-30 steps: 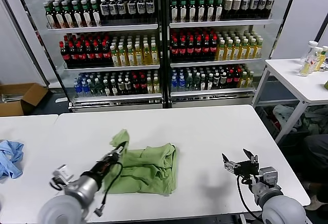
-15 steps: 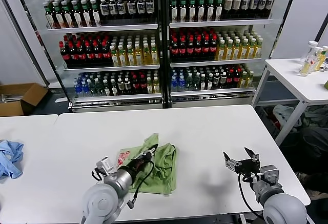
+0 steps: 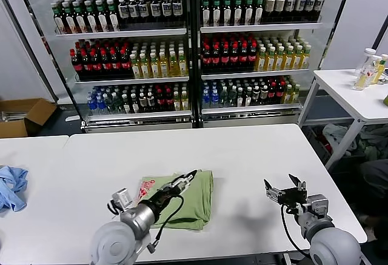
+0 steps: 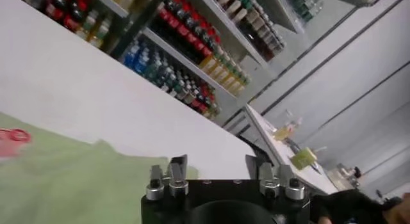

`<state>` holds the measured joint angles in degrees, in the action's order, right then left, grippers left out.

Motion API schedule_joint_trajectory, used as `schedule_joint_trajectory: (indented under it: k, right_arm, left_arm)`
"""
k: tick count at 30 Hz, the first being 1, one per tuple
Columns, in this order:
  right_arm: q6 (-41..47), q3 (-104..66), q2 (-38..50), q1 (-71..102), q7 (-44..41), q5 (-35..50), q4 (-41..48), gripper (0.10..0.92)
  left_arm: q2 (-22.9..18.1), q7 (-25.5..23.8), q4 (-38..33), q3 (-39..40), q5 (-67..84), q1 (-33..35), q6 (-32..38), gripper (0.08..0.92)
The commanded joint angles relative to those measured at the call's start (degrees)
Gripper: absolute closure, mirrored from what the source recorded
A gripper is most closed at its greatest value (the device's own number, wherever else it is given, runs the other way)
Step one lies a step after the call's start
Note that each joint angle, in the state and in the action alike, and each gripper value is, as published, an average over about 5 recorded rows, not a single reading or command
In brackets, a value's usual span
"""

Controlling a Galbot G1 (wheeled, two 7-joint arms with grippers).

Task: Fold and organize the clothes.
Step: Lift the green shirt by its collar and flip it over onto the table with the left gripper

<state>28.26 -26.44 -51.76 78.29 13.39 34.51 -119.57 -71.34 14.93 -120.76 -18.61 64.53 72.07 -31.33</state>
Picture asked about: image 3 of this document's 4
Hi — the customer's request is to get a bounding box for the light green shirt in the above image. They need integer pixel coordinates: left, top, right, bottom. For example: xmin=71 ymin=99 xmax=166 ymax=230
xmin=138 ymin=169 xmax=215 ymax=232

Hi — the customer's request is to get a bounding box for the crumpled light blue cloth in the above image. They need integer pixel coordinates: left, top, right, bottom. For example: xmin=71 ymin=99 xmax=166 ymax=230
xmin=0 ymin=164 xmax=30 ymax=211

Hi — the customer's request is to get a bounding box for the white side table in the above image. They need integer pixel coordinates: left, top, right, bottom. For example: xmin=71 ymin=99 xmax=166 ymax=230
xmin=298 ymin=69 xmax=388 ymax=172

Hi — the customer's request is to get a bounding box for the person in dark clothes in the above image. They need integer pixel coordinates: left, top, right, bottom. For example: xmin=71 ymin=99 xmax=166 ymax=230
xmin=356 ymin=158 xmax=388 ymax=244

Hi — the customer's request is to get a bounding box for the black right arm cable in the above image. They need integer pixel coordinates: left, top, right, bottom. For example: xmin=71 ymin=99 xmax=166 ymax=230
xmin=280 ymin=204 xmax=313 ymax=258

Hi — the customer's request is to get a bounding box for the clear bottle with yellow liquid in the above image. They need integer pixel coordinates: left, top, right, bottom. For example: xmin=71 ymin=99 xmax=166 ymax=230
xmin=352 ymin=48 xmax=376 ymax=92

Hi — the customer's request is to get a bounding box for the yellow bottle green cap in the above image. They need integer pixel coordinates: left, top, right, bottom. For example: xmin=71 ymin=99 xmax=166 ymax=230
xmin=372 ymin=59 xmax=388 ymax=86

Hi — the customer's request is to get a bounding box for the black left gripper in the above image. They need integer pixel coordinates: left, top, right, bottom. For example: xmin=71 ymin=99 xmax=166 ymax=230
xmin=157 ymin=169 xmax=198 ymax=202

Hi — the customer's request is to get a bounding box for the beverage display shelf unit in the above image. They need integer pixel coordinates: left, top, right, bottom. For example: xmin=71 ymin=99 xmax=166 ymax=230
xmin=50 ymin=0 xmax=328 ymax=134

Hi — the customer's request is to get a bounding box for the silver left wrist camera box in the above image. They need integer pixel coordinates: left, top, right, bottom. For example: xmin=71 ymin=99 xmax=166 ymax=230
xmin=112 ymin=188 xmax=135 ymax=211

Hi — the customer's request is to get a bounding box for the white cap dark drink bottle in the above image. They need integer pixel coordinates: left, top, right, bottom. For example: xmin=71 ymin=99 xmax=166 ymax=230
xmin=265 ymin=0 xmax=277 ymax=23
xmin=118 ymin=0 xmax=130 ymax=29
xmin=161 ymin=0 xmax=174 ymax=28
xmin=306 ymin=0 xmax=318 ymax=22
xmin=172 ymin=0 xmax=184 ymax=28
xmin=129 ymin=0 xmax=141 ymax=29
xmin=315 ymin=0 xmax=327 ymax=22
xmin=275 ymin=0 xmax=287 ymax=23
xmin=286 ymin=0 xmax=298 ymax=22
xmin=150 ymin=0 xmax=163 ymax=28
xmin=296 ymin=0 xmax=308 ymax=22
xmin=139 ymin=0 xmax=152 ymax=29

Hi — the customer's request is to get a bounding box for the bundle of metal rods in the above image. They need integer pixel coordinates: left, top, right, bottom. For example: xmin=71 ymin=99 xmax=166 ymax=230
xmin=1 ymin=110 xmax=27 ymax=122

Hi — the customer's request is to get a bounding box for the grey green clothes pile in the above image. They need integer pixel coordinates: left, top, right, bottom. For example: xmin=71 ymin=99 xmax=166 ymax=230
xmin=360 ymin=124 xmax=388 ymax=163

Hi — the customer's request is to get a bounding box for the red cap cola bottle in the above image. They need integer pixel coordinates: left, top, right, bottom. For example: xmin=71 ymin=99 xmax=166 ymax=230
xmin=202 ymin=45 xmax=213 ymax=72
xmin=249 ymin=44 xmax=259 ymax=71
xmin=99 ymin=49 xmax=113 ymax=79
xmin=119 ymin=48 xmax=133 ymax=79
xmin=230 ymin=44 xmax=241 ymax=72
xmin=211 ymin=45 xmax=222 ymax=72
xmin=109 ymin=48 xmax=122 ymax=79
xmin=268 ymin=81 xmax=278 ymax=105
xmin=277 ymin=80 xmax=287 ymax=104
xmin=221 ymin=44 xmax=232 ymax=72
xmin=155 ymin=88 xmax=166 ymax=112
xmin=239 ymin=44 xmax=250 ymax=72
xmin=80 ymin=49 xmax=93 ymax=79
xmin=90 ymin=49 xmax=102 ymax=79
xmin=164 ymin=87 xmax=175 ymax=112
xmin=70 ymin=49 xmax=83 ymax=79

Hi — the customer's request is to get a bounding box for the black hooked camera cable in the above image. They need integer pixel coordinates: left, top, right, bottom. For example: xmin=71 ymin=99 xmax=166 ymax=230
xmin=107 ymin=201 xmax=122 ymax=216

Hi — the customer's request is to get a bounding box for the white grey cloth pile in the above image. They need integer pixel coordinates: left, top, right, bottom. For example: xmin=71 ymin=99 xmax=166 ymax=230
xmin=322 ymin=124 xmax=359 ymax=156

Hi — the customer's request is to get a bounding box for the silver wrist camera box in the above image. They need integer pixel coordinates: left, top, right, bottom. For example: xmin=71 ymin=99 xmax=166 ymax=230
xmin=112 ymin=188 xmax=135 ymax=211
xmin=307 ymin=194 xmax=330 ymax=217

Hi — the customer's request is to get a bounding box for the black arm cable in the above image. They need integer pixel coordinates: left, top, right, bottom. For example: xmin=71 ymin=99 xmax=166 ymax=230
xmin=147 ymin=194 xmax=184 ymax=253
xmin=280 ymin=204 xmax=313 ymax=258

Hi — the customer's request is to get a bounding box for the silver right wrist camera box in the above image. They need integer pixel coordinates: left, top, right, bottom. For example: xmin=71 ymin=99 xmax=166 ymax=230
xmin=307 ymin=194 xmax=330 ymax=217

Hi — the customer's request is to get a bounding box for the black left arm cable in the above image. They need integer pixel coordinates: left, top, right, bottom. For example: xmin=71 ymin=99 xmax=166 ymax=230
xmin=147 ymin=194 xmax=184 ymax=253

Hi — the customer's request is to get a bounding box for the black framed glass cooler door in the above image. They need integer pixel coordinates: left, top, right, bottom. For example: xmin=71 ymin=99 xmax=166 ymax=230
xmin=298 ymin=0 xmax=388 ymax=126
xmin=0 ymin=0 xmax=87 ymax=129

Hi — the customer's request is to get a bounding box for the dark storage crate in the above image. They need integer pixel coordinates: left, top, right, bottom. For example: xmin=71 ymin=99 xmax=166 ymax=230
xmin=303 ymin=125 xmax=334 ymax=166

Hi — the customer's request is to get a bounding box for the open cardboard box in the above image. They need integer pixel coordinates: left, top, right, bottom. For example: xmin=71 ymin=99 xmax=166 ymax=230
xmin=0 ymin=97 xmax=59 ymax=138

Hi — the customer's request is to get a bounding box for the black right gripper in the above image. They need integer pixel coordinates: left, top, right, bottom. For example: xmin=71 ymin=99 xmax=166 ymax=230
xmin=263 ymin=173 xmax=307 ymax=210

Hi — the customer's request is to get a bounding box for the green cap tea bottle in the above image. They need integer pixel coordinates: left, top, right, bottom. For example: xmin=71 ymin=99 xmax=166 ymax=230
xmin=106 ymin=0 xmax=121 ymax=32
xmin=62 ymin=1 xmax=76 ymax=33
xmin=222 ymin=0 xmax=234 ymax=26
xmin=233 ymin=0 xmax=245 ymax=26
xmin=201 ymin=0 xmax=213 ymax=27
xmin=254 ymin=0 xmax=266 ymax=25
xmin=95 ymin=0 xmax=110 ymax=32
xmin=212 ymin=0 xmax=224 ymax=27
xmin=52 ymin=1 xmax=66 ymax=34
xmin=72 ymin=1 xmax=87 ymax=33
xmin=244 ymin=0 xmax=255 ymax=25
xmin=84 ymin=0 xmax=99 ymax=33

